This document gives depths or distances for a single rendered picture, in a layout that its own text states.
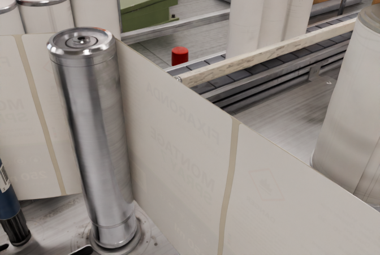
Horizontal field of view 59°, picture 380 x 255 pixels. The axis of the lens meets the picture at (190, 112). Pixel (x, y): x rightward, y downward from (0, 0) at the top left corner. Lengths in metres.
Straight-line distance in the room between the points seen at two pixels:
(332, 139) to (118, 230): 0.19
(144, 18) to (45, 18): 0.47
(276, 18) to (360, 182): 0.34
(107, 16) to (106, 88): 0.20
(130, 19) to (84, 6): 0.42
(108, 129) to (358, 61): 0.19
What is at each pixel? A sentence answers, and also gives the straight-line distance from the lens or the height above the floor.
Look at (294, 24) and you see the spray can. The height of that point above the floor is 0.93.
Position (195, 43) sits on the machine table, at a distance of 0.77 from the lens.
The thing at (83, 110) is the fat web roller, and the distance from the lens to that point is 0.21.
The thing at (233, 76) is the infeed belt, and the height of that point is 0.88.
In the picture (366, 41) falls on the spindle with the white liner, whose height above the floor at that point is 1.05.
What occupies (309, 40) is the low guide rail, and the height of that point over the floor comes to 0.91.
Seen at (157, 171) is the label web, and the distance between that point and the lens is 0.23.
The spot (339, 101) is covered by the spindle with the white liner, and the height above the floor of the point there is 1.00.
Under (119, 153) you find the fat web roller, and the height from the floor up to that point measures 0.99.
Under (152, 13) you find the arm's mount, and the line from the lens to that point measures 0.83.
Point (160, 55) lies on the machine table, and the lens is 0.72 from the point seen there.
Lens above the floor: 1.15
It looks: 36 degrees down
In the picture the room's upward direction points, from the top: 2 degrees clockwise
